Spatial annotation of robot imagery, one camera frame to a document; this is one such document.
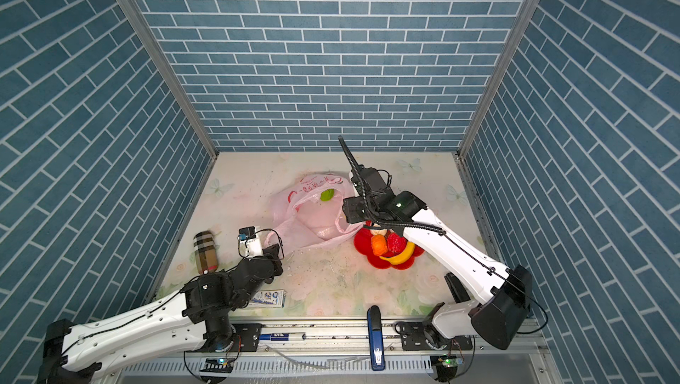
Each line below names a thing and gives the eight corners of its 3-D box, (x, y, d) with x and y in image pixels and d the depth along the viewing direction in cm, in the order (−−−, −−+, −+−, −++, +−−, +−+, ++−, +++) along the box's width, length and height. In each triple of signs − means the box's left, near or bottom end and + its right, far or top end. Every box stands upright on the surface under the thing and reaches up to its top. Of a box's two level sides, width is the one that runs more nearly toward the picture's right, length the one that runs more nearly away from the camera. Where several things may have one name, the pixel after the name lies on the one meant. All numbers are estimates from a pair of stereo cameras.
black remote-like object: (456, 304, 82) (460, 300, 79) (443, 277, 87) (446, 272, 84) (465, 301, 83) (469, 297, 80) (452, 274, 88) (455, 270, 85)
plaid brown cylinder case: (201, 276, 87) (196, 272, 84) (197, 238, 96) (192, 234, 93) (219, 269, 89) (215, 264, 86) (214, 232, 98) (210, 227, 95)
